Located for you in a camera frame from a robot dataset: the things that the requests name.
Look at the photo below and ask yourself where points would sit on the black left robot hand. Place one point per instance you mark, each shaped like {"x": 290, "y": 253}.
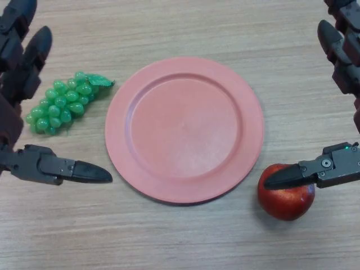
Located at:
{"x": 25, "y": 166}

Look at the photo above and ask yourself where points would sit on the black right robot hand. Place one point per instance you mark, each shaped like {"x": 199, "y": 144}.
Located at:
{"x": 337, "y": 168}

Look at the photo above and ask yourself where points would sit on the green grape bunch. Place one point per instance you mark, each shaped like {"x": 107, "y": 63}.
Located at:
{"x": 62, "y": 101}

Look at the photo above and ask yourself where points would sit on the pink round plate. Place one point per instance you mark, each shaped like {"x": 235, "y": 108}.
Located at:
{"x": 182, "y": 126}

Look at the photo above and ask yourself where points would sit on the red apple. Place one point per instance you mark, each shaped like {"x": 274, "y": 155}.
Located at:
{"x": 284, "y": 202}

